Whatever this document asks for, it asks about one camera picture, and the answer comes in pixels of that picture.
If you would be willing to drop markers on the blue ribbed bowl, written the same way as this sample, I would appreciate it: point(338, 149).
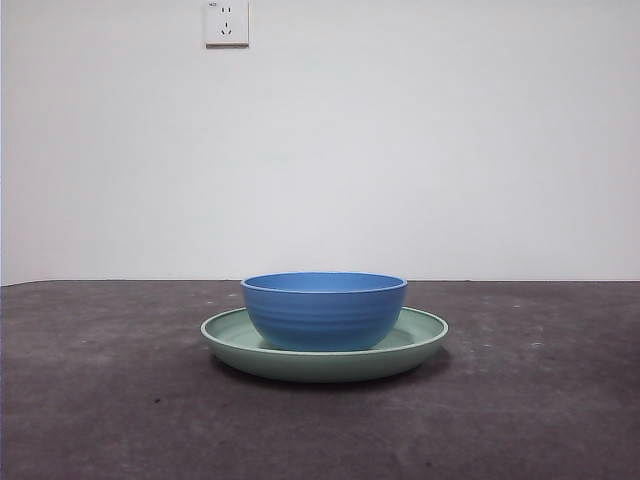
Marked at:
point(325, 315)

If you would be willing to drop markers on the green round plate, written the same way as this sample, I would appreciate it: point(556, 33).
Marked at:
point(325, 369)

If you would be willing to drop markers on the white wall socket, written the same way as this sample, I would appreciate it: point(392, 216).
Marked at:
point(227, 25)

